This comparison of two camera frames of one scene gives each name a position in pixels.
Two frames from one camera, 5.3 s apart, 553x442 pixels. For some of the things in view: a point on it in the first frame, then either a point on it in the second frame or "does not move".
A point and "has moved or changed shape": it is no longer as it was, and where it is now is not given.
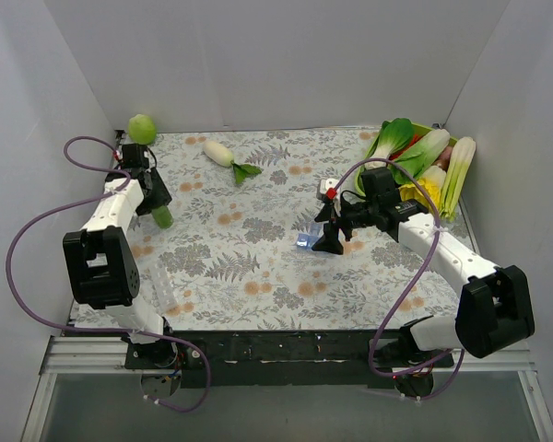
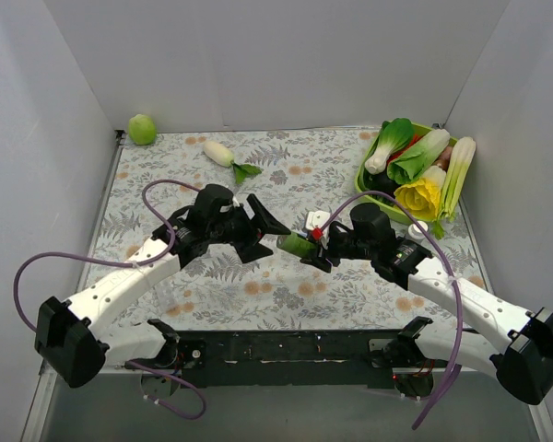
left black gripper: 156,196 to 245,228
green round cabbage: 141,129 does not move
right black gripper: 334,221 to 328,249
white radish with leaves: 223,156 does not move
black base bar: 275,360 does not move
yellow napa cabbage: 432,180 does not move
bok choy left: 394,138 does not move
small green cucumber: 163,217 has moved or changed shape
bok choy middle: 420,156 does not move
